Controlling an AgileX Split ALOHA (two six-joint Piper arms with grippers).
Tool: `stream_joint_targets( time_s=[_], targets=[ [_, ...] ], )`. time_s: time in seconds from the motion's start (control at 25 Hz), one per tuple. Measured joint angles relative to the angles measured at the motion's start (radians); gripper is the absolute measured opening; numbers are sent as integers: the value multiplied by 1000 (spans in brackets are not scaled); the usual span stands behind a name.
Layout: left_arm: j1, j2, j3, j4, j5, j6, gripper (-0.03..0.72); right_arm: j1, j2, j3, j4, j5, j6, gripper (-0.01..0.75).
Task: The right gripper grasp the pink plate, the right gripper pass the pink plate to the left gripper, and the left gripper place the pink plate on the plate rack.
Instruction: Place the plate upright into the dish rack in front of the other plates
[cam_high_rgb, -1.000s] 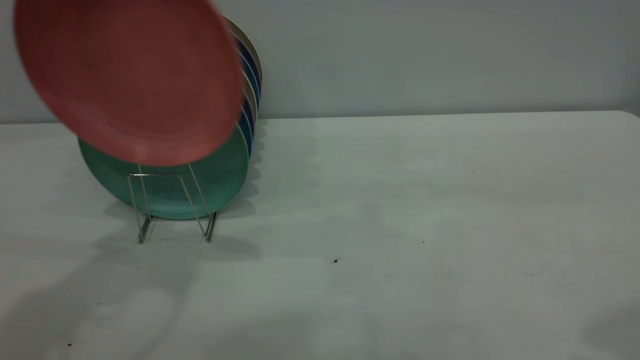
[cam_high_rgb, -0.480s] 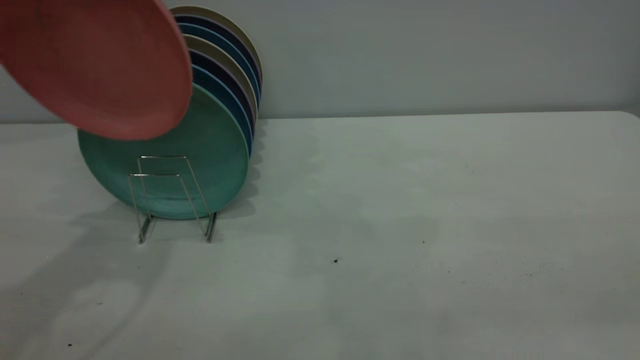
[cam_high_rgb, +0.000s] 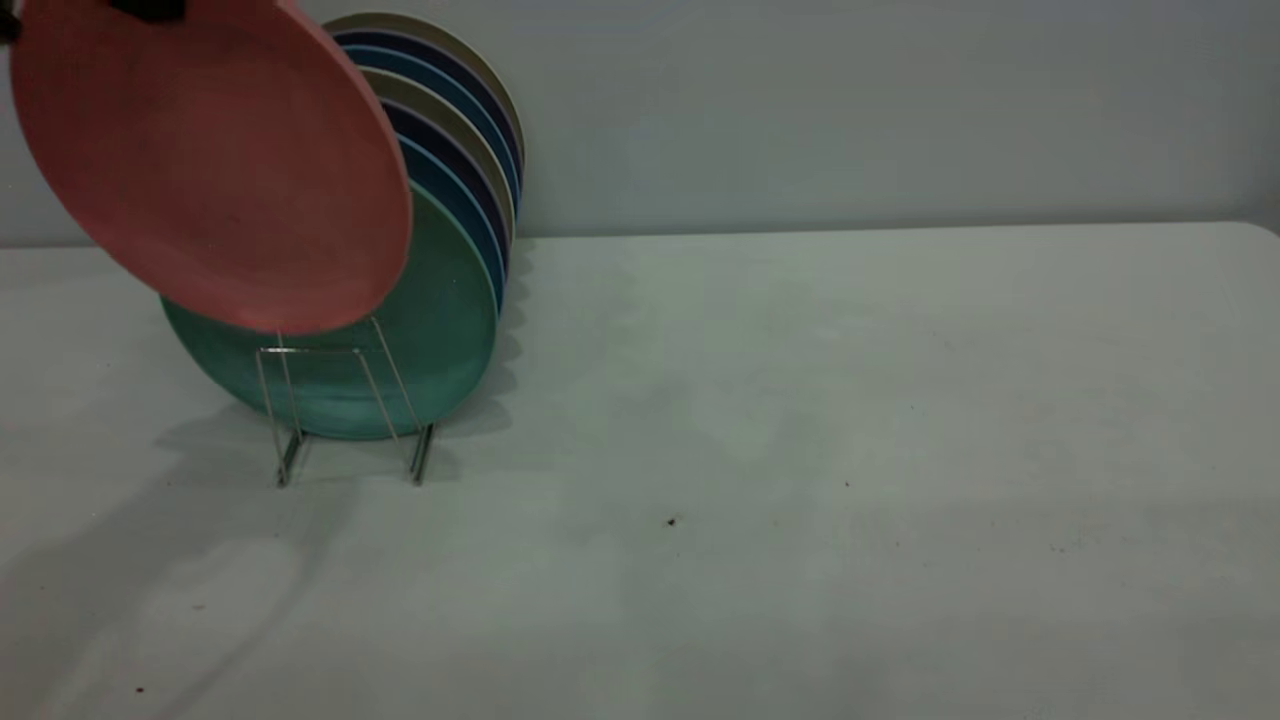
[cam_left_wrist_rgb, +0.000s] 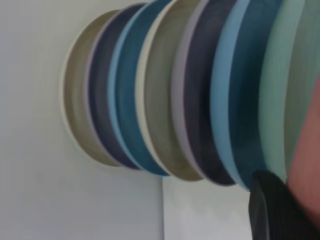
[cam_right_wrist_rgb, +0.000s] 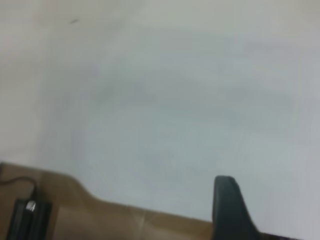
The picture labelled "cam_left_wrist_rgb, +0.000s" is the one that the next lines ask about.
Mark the pink plate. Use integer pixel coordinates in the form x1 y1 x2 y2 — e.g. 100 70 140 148
287 76 320 226

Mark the green plate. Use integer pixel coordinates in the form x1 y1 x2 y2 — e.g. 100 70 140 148
258 0 320 181

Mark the dark purple plate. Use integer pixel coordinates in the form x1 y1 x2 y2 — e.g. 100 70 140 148
86 2 148 171
171 0 241 186

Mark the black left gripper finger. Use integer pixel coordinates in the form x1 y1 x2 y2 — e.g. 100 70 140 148
248 169 320 240

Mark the beige plate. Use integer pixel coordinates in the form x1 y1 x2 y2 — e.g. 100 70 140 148
60 9 123 168
135 0 208 182

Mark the blue plate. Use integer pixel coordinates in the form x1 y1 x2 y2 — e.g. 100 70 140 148
107 0 176 177
209 0 283 192

